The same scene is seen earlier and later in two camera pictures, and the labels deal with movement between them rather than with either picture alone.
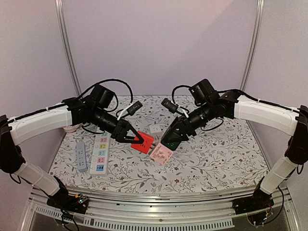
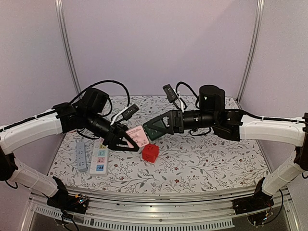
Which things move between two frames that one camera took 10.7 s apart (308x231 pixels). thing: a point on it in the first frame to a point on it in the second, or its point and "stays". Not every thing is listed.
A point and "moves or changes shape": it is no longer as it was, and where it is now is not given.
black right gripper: x=181 y=126 to x=176 y=121
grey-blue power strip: x=81 y=156 stays
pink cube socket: x=161 y=153 to x=138 y=135
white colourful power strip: x=99 y=164 stays
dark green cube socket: x=171 y=142 to x=154 y=134
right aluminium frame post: x=260 y=18 stays
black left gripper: x=121 y=137 to x=113 y=138
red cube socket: x=145 y=147 moves or changes shape
